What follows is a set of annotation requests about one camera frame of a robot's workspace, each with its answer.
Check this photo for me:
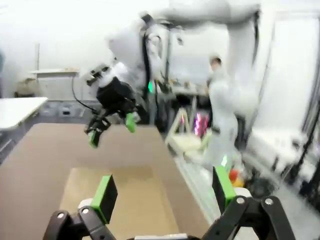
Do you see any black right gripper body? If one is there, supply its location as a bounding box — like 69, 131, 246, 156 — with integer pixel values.
96, 77, 137, 115

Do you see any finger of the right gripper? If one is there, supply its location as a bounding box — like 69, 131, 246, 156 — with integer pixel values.
84, 111, 111, 149
119, 104, 141, 134

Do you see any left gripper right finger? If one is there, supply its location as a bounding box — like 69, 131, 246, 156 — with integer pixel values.
202, 166, 296, 240

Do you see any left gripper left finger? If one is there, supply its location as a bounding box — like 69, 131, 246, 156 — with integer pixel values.
43, 174, 119, 240

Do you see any brown cardboard box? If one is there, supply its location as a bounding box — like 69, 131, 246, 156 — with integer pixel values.
59, 166, 181, 240

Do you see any white cabinet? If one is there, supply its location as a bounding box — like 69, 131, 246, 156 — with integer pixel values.
29, 68, 81, 101

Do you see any white table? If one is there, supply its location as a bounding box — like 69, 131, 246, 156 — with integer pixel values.
0, 96, 49, 131

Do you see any person in white clothes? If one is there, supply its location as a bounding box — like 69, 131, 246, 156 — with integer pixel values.
203, 51, 242, 171

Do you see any black right arm hose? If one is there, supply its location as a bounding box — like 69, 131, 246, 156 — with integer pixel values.
140, 13, 154, 93

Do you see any pale wooden frame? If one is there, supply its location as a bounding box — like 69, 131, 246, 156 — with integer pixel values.
164, 107, 213, 157

